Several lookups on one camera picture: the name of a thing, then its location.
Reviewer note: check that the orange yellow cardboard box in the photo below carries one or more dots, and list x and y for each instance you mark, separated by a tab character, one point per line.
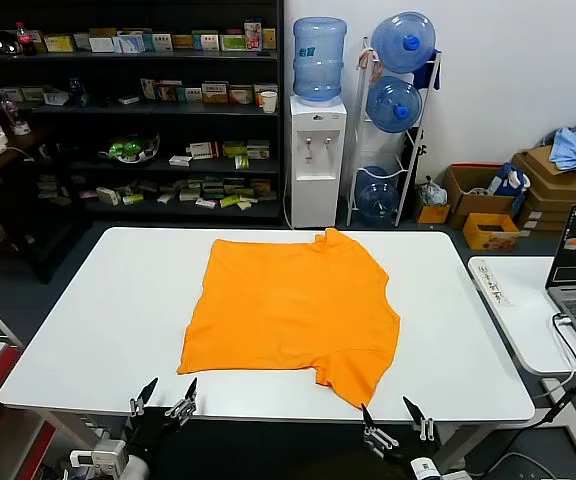
490	232

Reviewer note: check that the blue water jug blue cap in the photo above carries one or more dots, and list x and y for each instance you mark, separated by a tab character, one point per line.
377	197
393	105
403	42

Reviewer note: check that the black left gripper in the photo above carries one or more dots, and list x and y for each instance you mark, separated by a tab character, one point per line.
148	432

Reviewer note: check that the orange t-shirt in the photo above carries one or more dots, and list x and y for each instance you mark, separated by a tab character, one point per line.
288	310

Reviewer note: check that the tilted white medicine box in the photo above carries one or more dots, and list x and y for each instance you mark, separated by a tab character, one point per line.
147	89

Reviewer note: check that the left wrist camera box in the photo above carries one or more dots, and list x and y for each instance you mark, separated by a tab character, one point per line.
95	457

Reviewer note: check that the stack of flat cardboard boxes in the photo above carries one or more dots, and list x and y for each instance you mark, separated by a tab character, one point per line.
558	195

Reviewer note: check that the white water dispenser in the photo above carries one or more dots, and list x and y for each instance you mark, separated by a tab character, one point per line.
318	165

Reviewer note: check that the clear pink bottle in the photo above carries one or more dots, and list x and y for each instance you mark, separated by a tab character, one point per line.
12	112

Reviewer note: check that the light blue cloth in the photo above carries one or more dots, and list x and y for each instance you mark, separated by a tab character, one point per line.
570	147

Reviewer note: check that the crumpled plastic bag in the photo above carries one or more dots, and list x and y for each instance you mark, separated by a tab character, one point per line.
432	192

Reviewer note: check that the labelled blue water jug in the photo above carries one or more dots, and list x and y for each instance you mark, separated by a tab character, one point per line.
319	60

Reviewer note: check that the white paper cup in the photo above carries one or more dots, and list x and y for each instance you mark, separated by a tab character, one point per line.
268	102

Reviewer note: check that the shiny black round object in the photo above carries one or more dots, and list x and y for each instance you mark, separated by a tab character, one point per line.
5	41

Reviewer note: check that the red framed cart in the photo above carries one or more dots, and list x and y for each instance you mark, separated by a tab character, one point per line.
3	415

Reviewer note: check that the blue white bag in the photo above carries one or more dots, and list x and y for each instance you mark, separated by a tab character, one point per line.
510	182

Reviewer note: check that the black shelf unit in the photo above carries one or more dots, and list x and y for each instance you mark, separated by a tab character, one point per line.
168	56

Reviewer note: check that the open brown cardboard box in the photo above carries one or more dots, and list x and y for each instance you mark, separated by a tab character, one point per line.
473	197

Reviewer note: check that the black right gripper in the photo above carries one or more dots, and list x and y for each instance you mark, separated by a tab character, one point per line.
403	457

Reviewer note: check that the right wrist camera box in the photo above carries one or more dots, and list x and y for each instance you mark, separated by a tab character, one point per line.
425	469

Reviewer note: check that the plain white box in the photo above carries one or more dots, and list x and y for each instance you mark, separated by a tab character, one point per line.
101	44

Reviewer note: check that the white side table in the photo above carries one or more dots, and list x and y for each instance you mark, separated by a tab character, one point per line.
523	300

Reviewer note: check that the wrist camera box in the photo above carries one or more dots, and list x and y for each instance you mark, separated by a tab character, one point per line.
425	469
95	457

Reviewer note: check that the small yellow green box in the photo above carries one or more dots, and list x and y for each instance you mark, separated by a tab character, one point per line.
242	162

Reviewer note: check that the cola bottle red cap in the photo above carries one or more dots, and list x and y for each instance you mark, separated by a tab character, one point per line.
24	40

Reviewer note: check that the small yellow cardboard box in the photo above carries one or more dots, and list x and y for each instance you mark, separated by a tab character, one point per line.
430	214

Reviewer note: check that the flat white medicine box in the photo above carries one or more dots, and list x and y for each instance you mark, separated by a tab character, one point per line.
180	160

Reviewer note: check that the tall colourful box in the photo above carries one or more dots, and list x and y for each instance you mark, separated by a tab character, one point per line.
253	35

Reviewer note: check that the bowl with green packets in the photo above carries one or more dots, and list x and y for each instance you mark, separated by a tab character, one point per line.
128	150

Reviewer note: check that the white red medicine box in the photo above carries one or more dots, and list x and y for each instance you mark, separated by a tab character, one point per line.
203	150

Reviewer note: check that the teal white medicine box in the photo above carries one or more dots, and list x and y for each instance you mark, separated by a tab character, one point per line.
190	94

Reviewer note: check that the blue white medicine box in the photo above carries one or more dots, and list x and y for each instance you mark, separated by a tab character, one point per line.
130	43

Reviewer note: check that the paper strip with writing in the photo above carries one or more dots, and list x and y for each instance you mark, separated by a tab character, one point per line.
493	285

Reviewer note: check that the white metal jug rack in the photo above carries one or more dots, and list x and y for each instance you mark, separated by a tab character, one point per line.
410	172

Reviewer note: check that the dark blue bottle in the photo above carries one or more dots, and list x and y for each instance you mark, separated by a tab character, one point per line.
78	92

